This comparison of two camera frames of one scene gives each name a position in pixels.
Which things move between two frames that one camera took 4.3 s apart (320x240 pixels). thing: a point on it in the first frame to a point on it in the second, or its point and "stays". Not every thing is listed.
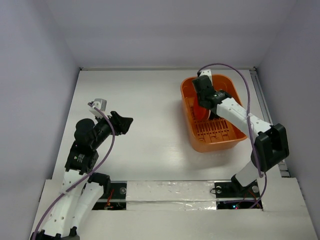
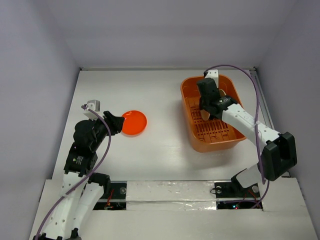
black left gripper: (120, 123) stays
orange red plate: (200, 113) to (134, 124)
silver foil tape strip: (166, 195) stays
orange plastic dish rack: (216, 133) stays
